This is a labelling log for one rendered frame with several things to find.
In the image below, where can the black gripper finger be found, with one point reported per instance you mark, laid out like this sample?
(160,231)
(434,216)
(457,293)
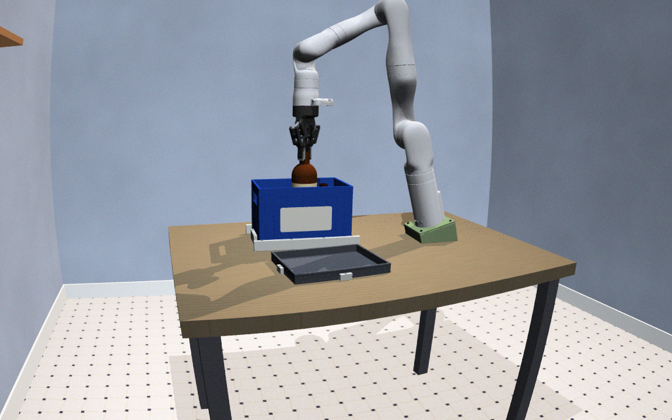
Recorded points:
(295,133)
(312,138)

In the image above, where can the blue crate with dividers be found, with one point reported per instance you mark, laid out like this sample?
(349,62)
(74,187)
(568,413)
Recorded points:
(299,212)

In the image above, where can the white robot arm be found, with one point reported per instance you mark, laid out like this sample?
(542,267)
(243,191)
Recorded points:
(408,134)

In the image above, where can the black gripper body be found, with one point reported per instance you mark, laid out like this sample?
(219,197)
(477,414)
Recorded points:
(305,115)

